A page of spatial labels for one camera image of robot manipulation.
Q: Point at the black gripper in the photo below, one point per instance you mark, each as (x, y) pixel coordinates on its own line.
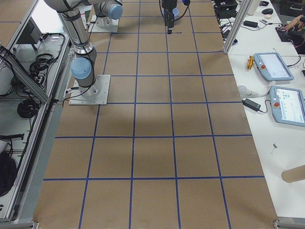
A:
(167, 5)

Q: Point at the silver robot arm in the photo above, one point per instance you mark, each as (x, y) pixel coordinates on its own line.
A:
(82, 67)
(113, 10)

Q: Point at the blue bowl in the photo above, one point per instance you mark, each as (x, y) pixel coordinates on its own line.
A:
(175, 12)

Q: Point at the yellow screwdriver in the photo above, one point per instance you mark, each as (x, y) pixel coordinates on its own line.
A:
(250, 62)

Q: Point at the white light bulb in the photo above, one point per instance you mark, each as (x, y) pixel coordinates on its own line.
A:
(247, 93)

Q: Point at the upper teach pendant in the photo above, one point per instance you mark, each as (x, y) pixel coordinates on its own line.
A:
(272, 67)

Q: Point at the teach pendant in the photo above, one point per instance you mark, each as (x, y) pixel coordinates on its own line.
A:
(287, 105)
(272, 67)

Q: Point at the black power adapter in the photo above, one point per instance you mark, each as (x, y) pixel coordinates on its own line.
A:
(251, 104)

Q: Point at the lower teach pendant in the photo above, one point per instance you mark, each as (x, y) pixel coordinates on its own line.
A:
(287, 105)

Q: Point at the cardboard tube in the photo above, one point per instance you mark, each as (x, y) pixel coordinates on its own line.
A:
(294, 174)

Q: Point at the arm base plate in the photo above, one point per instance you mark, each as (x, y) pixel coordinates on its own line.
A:
(97, 94)
(103, 25)

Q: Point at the aluminium frame post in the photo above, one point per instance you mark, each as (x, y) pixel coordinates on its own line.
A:
(244, 8)

